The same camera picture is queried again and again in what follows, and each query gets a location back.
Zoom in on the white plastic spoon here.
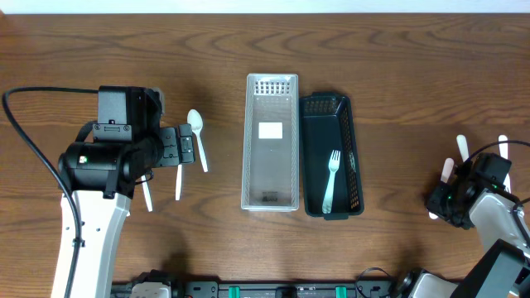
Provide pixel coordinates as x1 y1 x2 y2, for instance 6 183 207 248
187 109 209 172
425 158 455 220

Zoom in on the white plastic fork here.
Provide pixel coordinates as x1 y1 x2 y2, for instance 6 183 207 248
456 134 470 162
498 134 513 195

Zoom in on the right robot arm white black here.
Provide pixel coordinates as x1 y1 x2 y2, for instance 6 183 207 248
390 153 529 297

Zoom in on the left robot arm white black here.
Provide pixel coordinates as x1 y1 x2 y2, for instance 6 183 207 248
52 86 195 297

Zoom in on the white plastic utensil under arm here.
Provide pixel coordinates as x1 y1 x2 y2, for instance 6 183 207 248
142 175 153 212

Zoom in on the clear plastic basket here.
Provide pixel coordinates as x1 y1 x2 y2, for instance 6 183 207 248
241 73 300 212

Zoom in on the pale green plastic fork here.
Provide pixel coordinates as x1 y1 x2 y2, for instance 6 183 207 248
322 150 341 214

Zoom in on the dark green plastic basket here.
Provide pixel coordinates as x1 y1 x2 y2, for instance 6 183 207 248
299 92 364 220

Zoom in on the white plastic utensil handle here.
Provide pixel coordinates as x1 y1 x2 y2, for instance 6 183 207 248
175 165 183 201

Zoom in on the black rail with equipment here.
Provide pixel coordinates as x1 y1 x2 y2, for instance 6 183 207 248
110 270 393 298

